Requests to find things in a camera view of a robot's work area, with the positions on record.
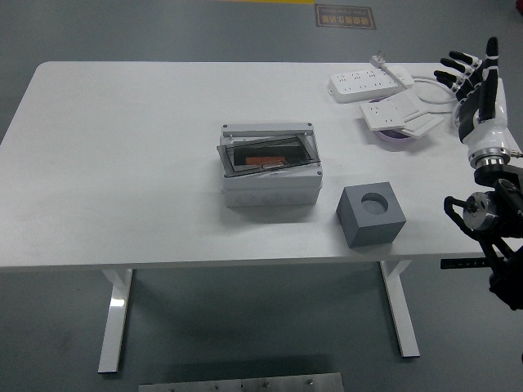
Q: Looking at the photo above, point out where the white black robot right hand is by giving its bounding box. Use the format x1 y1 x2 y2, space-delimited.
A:
433 36 512 159

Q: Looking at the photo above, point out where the grey block with round hole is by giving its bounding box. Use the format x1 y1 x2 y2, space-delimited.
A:
335 181 407 249

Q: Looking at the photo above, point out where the smoky transparent box lid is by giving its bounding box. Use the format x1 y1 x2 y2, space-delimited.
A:
215 134 320 179

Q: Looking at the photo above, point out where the orange cylindrical battery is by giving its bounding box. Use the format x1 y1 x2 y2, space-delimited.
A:
244 156 286 166

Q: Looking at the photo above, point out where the grey plastic junction box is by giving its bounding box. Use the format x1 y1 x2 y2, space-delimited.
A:
220 122 324 207

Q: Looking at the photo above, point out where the flat white socket panel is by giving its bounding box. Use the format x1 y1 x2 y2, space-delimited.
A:
402 112 443 138

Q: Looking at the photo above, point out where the purple round disc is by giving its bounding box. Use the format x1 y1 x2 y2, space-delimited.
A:
369 97 416 145

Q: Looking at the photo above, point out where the small white power strip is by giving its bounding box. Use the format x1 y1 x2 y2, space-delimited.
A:
359 100 422 132

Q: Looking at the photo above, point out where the white power plug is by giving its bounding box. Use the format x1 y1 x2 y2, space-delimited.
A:
369 49 415 87

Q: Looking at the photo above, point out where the black perforated bar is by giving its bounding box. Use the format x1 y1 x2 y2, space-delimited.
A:
440 258 489 269

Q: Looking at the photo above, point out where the large white power strip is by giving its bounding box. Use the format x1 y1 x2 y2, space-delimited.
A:
327 68 405 104

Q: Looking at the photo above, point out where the brown floor sign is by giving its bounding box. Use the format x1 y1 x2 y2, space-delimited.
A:
314 3 376 30

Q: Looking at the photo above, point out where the white table leg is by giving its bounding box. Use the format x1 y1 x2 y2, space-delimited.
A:
97 268 135 375
378 261 421 359

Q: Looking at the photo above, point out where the grey metal plate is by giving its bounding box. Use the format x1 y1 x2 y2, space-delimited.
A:
138 372 344 392

